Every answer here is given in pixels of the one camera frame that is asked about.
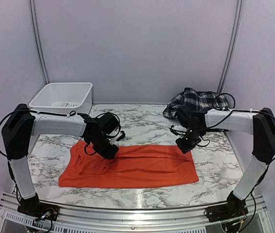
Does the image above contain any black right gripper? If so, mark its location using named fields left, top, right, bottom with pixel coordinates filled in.
left=175, top=126, right=204, bottom=154

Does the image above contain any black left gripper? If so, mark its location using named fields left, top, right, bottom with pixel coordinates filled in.
left=89, top=134, right=120, bottom=160

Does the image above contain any black white plaid skirt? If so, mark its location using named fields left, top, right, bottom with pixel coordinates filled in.
left=163, top=87, right=228, bottom=119

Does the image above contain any orange garment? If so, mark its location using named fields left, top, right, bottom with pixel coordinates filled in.
left=58, top=140, right=199, bottom=189

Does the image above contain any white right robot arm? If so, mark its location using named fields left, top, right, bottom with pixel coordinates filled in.
left=170, top=107, right=275, bottom=217

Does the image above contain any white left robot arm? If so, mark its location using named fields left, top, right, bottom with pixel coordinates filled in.
left=0, top=103, right=125, bottom=216

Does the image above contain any white plastic laundry bin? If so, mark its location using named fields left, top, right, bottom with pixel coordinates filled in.
left=29, top=82, right=93, bottom=114

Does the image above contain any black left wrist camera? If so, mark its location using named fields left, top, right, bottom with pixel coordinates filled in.
left=95, top=112, right=120, bottom=134

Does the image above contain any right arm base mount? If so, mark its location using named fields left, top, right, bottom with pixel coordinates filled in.
left=204, top=204, right=248, bottom=222

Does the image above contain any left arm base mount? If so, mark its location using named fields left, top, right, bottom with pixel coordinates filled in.
left=17, top=202, right=59, bottom=221

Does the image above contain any aluminium front frame rail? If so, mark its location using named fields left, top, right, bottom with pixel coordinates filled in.
left=0, top=193, right=275, bottom=233

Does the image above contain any right aluminium corner post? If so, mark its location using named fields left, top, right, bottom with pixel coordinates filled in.
left=217, top=0, right=244, bottom=93

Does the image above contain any aluminium corner post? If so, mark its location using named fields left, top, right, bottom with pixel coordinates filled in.
left=217, top=0, right=244, bottom=93
left=28, top=0, right=50, bottom=85

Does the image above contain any left aluminium corner post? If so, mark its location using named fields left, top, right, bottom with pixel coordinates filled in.
left=28, top=0, right=50, bottom=85

